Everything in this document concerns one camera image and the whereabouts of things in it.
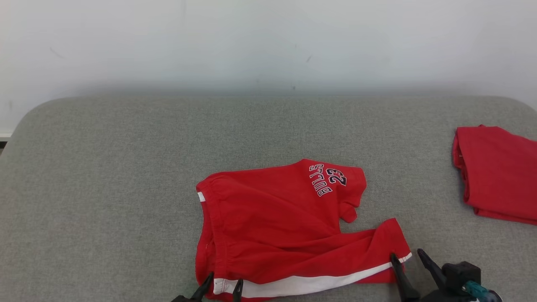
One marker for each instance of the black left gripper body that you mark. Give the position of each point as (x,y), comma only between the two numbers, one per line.
(186,299)

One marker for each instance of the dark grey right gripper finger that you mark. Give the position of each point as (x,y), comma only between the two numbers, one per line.
(405,285)
(432,268)

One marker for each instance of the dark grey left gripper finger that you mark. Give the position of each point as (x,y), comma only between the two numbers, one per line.
(238,291)
(204,287)

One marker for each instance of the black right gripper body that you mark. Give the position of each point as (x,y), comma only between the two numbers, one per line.
(444,297)

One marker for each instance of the red shorts with white band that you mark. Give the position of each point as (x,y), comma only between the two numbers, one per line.
(277,226)

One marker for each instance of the red and white jersey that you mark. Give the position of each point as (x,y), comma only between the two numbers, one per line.
(499,172)

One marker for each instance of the grey fabric sofa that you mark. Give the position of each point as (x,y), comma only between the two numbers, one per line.
(126,167)

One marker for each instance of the white baseboard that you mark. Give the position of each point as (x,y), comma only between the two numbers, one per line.
(5,136)

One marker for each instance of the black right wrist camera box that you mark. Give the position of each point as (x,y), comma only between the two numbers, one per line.
(459,272)

